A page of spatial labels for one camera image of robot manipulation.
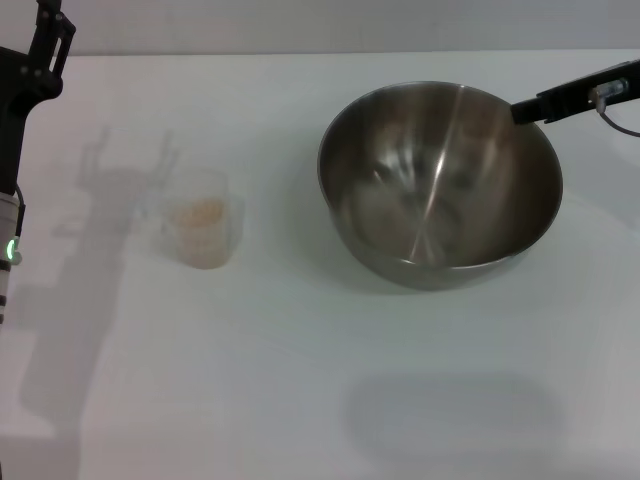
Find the clear plastic measuring cup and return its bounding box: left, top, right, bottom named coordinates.
left=148, top=167, right=246, bottom=271

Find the dark left gripper cable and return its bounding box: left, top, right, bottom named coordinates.
left=13, top=184, right=26, bottom=251

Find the white uncooked rice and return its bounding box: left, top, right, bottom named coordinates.
left=170, top=197, right=225, bottom=266

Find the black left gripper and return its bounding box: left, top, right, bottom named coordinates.
left=0, top=0, right=76, bottom=195

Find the stainless steel mixing bowl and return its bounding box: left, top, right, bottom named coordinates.
left=317, top=80, right=565, bottom=292

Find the grey right gripper cable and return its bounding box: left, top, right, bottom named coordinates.
left=589, top=78, right=640, bottom=137

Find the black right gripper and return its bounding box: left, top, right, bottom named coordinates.
left=509, top=59, right=640, bottom=125

